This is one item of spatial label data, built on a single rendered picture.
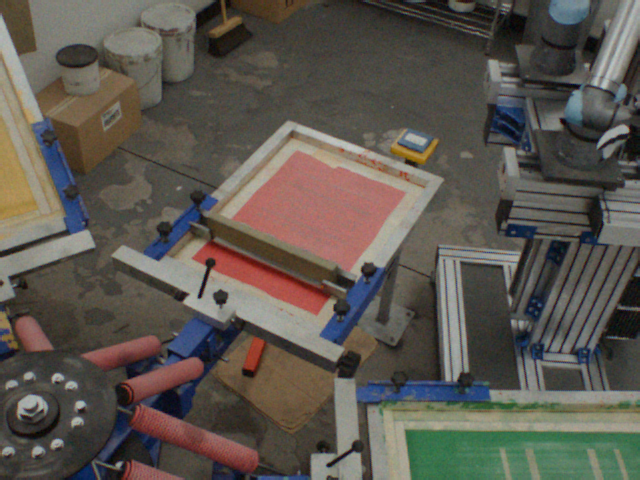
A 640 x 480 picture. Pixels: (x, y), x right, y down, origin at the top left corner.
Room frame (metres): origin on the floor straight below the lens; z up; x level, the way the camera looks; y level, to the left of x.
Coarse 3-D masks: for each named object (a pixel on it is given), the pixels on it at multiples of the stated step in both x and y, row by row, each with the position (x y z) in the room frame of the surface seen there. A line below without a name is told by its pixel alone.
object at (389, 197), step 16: (352, 176) 1.95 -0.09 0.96; (368, 192) 1.87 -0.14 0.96; (384, 192) 1.88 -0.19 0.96; (400, 192) 1.89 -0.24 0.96; (384, 208) 1.80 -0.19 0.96; (368, 224) 1.72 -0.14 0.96; (304, 240) 1.63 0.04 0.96; (352, 240) 1.64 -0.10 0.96; (368, 240) 1.65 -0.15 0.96; (320, 256) 1.57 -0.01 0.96; (336, 256) 1.57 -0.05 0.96; (352, 256) 1.58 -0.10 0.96; (272, 272) 1.48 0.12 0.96; (272, 288) 1.42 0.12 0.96; (288, 288) 1.43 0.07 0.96; (304, 288) 1.43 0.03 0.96; (320, 288) 1.44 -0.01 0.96; (304, 304) 1.38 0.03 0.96; (320, 304) 1.38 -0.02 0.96
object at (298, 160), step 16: (288, 160) 2.00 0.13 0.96; (304, 160) 2.01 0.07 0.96; (272, 176) 1.91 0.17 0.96; (288, 176) 1.92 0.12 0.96; (320, 176) 1.93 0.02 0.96; (336, 176) 1.94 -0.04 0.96; (256, 192) 1.82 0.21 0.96; (272, 192) 1.83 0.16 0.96; (256, 208) 1.75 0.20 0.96; (256, 224) 1.68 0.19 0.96; (272, 224) 1.68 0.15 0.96; (288, 240) 1.62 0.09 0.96; (208, 256) 1.53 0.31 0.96; (224, 256) 1.53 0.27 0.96; (240, 256) 1.54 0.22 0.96; (224, 272) 1.47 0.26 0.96; (240, 272) 1.47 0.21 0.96; (256, 272) 1.48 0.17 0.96
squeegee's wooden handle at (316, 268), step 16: (208, 224) 1.58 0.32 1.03; (224, 224) 1.56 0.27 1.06; (240, 224) 1.56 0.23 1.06; (224, 240) 1.55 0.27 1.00; (240, 240) 1.53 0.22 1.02; (256, 240) 1.51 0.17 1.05; (272, 240) 1.51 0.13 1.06; (272, 256) 1.49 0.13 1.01; (288, 256) 1.47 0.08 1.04; (304, 256) 1.46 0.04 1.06; (304, 272) 1.45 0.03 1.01; (320, 272) 1.43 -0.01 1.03; (336, 272) 1.43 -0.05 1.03
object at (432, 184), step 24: (264, 144) 2.03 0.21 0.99; (312, 144) 2.09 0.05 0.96; (336, 144) 2.06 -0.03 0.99; (240, 168) 1.89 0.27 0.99; (384, 168) 1.98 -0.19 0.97; (408, 168) 1.97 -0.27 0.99; (216, 192) 1.77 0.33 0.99; (432, 192) 1.86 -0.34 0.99; (408, 216) 1.73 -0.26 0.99; (168, 264) 1.45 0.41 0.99; (384, 264) 1.52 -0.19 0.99; (216, 288) 1.37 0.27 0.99; (288, 312) 1.31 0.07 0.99
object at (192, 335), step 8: (192, 320) 1.21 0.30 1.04; (200, 320) 1.22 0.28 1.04; (184, 328) 1.19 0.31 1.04; (192, 328) 1.19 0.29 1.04; (200, 328) 1.19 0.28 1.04; (208, 328) 1.19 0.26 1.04; (216, 328) 1.21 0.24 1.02; (184, 336) 1.16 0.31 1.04; (192, 336) 1.16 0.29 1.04; (200, 336) 1.17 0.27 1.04; (208, 336) 1.18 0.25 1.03; (176, 344) 1.14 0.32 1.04; (184, 344) 1.14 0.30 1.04; (192, 344) 1.14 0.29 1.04; (200, 344) 1.15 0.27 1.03; (168, 352) 1.12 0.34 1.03; (176, 352) 1.11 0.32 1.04; (184, 352) 1.11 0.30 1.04; (192, 352) 1.12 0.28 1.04; (200, 352) 1.15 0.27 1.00
